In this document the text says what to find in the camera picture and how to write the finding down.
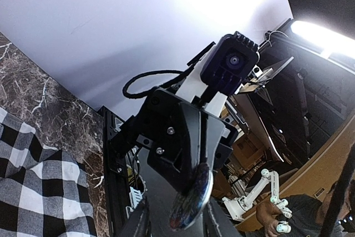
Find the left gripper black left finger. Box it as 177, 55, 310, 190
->
119, 196, 151, 237

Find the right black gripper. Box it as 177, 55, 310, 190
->
133, 87, 238, 194

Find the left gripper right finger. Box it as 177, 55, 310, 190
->
202, 198, 242, 237

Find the yellow round brooch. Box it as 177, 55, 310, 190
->
169, 163, 214, 231

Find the black white plaid shirt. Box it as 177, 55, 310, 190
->
1, 109, 97, 236

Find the operator hand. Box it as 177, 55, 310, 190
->
256, 201, 282, 237

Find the white slotted cable duct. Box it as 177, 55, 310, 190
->
125, 186, 145, 219

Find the black front rail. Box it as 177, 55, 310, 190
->
99, 106, 133, 236

